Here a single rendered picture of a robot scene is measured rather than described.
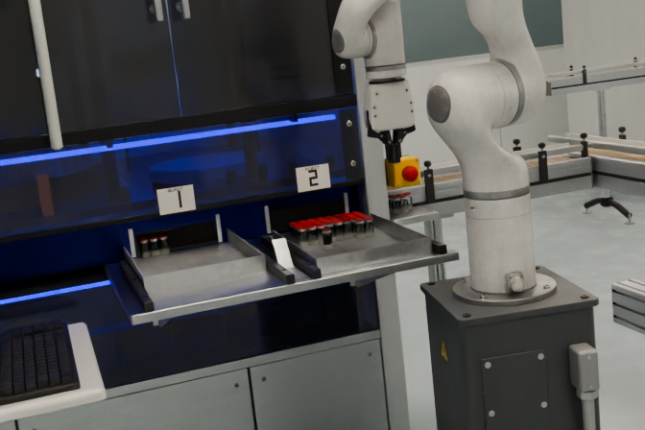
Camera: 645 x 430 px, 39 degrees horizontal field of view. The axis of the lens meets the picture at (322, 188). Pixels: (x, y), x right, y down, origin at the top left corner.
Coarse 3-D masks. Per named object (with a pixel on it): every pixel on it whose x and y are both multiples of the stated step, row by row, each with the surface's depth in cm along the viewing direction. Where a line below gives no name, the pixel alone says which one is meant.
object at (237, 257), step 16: (240, 240) 213; (128, 256) 209; (160, 256) 218; (176, 256) 216; (192, 256) 214; (208, 256) 212; (224, 256) 211; (240, 256) 209; (256, 256) 194; (144, 272) 204; (160, 272) 203; (176, 272) 188; (192, 272) 189; (208, 272) 190; (224, 272) 192; (240, 272) 193; (256, 272) 194; (160, 288) 188
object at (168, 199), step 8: (192, 184) 213; (160, 192) 211; (168, 192) 212; (176, 192) 212; (184, 192) 213; (192, 192) 214; (160, 200) 211; (168, 200) 212; (176, 200) 213; (184, 200) 213; (192, 200) 214; (160, 208) 212; (168, 208) 212; (176, 208) 213; (184, 208) 213; (192, 208) 214
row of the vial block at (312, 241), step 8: (368, 216) 216; (320, 224) 213; (328, 224) 213; (336, 224) 213; (352, 224) 215; (304, 232) 211; (312, 232) 211; (320, 232) 212; (336, 232) 214; (344, 232) 215; (352, 232) 215; (304, 240) 211; (312, 240) 212; (320, 240) 212; (336, 240) 214
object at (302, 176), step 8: (296, 168) 221; (304, 168) 222; (312, 168) 223; (320, 168) 223; (328, 168) 224; (304, 176) 222; (312, 176) 223; (320, 176) 224; (328, 176) 224; (304, 184) 223; (320, 184) 224; (328, 184) 225
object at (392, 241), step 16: (384, 224) 218; (288, 240) 205; (352, 240) 213; (368, 240) 211; (384, 240) 210; (400, 240) 208; (416, 240) 193; (304, 256) 194; (320, 256) 201; (336, 256) 187; (352, 256) 189; (368, 256) 190; (384, 256) 191; (400, 256) 192
